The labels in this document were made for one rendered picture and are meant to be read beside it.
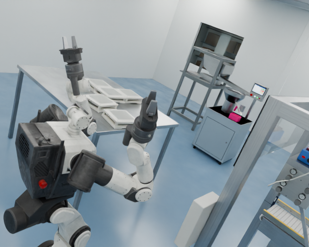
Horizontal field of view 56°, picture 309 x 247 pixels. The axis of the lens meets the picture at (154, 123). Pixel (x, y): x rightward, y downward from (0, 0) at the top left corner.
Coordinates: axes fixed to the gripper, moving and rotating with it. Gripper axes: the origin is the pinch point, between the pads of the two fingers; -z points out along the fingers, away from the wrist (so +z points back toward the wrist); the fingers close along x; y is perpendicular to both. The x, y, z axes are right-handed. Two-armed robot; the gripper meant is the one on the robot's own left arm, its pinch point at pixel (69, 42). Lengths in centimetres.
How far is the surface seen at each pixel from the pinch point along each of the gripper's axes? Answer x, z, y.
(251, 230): 89, 154, -64
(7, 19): -316, -19, -268
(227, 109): 36, 149, -335
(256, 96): 79, 129, -343
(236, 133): 54, 174, -297
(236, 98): 50, 128, -332
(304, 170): 118, 83, -39
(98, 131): -29, 74, -55
